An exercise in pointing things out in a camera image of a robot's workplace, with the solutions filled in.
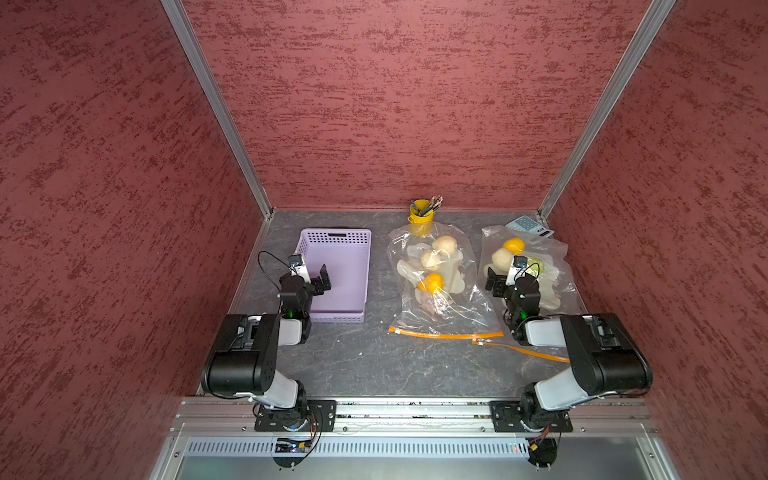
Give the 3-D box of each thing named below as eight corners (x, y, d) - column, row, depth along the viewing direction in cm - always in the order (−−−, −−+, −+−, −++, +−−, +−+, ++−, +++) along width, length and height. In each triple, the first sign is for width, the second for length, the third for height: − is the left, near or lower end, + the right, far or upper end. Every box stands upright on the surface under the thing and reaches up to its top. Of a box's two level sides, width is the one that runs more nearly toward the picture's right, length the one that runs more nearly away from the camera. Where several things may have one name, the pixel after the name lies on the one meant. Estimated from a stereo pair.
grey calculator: (506, 226, 118) (508, 222, 116) (508, 216, 122) (510, 211, 120) (551, 239, 114) (554, 234, 112) (551, 228, 118) (555, 223, 116)
